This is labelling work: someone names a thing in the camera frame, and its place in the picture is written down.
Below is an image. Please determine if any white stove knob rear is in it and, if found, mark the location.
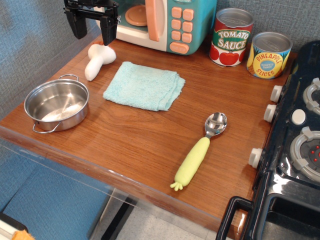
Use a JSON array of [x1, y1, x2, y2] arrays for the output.
[[270, 85, 283, 103]]

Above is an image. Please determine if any white plush mushroom toy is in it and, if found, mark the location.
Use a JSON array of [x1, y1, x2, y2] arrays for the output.
[[84, 42, 117, 81]]

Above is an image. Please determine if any white stove knob middle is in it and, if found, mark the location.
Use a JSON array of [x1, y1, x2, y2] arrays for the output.
[[263, 104, 277, 123]]

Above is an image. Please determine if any white stove knob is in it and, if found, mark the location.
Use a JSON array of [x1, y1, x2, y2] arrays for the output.
[[263, 104, 277, 123], [248, 148, 263, 169], [270, 85, 283, 103]]

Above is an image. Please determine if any teal toy microwave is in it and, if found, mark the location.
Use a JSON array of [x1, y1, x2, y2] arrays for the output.
[[94, 0, 218, 56]]

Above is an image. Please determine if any light blue cloth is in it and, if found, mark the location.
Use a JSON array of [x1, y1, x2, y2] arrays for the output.
[[103, 61, 186, 112]]

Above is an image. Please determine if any stainless steel pot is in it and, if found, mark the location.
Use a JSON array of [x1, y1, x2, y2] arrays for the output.
[[24, 74, 90, 134]]

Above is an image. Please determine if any white stove knob front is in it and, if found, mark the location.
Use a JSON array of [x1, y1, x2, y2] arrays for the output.
[[248, 148, 263, 169]]

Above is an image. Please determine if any spoon with green handle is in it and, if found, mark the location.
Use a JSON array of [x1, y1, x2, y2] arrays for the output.
[[170, 112, 228, 191]]

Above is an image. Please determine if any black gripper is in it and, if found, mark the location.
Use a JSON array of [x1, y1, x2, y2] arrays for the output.
[[63, 0, 119, 46]]

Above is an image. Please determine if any black toy stove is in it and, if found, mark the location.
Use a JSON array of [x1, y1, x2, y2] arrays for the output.
[[216, 40, 320, 240]]

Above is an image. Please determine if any pineapple slices can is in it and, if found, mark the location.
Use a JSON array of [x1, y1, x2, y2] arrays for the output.
[[246, 31, 293, 80]]

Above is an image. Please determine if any tomato sauce can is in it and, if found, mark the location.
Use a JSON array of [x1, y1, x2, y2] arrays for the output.
[[209, 8, 254, 67]]

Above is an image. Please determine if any orange fuzzy object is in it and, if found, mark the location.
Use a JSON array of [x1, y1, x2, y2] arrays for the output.
[[11, 230, 35, 240]]

